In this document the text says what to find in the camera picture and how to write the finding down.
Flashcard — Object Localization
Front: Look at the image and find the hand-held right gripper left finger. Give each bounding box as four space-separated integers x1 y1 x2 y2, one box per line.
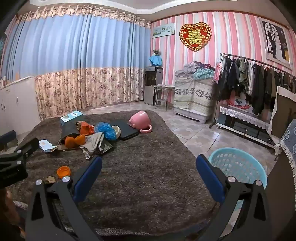
25 155 109 241

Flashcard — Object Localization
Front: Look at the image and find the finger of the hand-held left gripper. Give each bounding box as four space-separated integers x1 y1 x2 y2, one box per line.
14 138 40 160

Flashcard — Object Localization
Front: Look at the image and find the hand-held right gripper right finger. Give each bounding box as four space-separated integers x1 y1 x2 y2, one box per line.
192 154 271 241

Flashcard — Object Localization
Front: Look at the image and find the light blue plastic basket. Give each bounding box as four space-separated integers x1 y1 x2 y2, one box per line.
208 148 269 223

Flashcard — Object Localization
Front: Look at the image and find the orange fruit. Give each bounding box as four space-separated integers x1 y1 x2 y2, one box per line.
74 134 87 146
64 136 76 149

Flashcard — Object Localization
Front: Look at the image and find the blue plastic bag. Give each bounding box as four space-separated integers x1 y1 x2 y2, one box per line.
94 122 117 141

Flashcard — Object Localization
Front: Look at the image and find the person's left forearm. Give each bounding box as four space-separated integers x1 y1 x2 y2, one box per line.
0 188 19 226

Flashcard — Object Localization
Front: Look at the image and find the white paper scrap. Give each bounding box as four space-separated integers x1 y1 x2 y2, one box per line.
39 139 60 153

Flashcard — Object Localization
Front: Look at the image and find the orange plastic lid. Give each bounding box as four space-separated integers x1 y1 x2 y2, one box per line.
57 166 72 179

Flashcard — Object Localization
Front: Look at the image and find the brown cardboard piece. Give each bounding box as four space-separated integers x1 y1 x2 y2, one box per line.
57 130 82 151

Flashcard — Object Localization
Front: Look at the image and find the newspaper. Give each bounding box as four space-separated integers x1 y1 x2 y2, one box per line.
80 132 114 160

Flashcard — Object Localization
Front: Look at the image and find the white low cabinet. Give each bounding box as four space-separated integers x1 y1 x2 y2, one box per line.
0 76 42 138

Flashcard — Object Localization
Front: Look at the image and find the orange plastic bag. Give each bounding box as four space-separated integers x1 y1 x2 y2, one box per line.
79 122 95 135

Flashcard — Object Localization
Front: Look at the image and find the light blue cardboard box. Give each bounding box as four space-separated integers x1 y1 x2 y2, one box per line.
60 110 84 127

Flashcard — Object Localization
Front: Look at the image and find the cream bowl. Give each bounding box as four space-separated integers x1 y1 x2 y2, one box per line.
111 125 122 140

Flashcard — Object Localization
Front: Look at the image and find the low dark media cabinet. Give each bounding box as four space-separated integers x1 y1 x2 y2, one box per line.
216 105 278 149

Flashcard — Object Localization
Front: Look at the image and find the black cushion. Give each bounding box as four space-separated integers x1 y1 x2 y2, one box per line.
110 119 139 141

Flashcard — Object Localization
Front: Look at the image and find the white lace cloth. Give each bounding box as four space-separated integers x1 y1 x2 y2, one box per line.
220 105 271 131

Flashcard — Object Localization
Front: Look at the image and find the pink pig-shaped pot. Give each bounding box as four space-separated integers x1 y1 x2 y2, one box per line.
129 110 153 134

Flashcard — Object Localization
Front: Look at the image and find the red flat item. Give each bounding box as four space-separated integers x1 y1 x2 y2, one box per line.
228 97 253 110

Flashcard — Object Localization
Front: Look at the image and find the appliance with patterned cover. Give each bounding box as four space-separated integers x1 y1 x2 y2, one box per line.
173 74 217 124

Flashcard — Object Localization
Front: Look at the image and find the blue patterned cloth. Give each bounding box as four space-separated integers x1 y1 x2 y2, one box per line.
275 119 296 172

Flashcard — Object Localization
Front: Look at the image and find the white fringed cloth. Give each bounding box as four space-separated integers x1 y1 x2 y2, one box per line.
267 86 296 156

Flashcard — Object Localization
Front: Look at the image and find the blue and floral curtain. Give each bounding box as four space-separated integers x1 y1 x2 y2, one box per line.
0 5 153 119

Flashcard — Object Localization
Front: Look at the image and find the pink hanging bag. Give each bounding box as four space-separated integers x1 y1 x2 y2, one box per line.
212 56 224 83

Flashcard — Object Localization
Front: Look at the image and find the row of hanging clothes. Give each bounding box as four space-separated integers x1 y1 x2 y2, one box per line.
217 56 296 112

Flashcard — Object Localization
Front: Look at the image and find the grey water dispenser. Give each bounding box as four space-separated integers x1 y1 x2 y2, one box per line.
144 66 164 106

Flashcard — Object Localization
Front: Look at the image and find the pile of folded clothes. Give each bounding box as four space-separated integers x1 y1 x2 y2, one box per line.
175 61 220 80

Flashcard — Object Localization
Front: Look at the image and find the metal clothes rack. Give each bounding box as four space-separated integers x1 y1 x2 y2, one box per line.
209 53 296 129

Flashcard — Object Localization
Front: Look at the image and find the blue cloth bundle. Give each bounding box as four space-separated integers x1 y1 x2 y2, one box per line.
149 55 163 67

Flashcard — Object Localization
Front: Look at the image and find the red heart wall decoration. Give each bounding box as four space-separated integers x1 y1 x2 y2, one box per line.
179 22 212 53

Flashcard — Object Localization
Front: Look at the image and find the wall poster with window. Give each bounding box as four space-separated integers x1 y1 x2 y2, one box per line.
261 19 291 64

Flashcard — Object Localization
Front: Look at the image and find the long landscape wall picture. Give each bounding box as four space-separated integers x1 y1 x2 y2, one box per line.
152 24 175 39

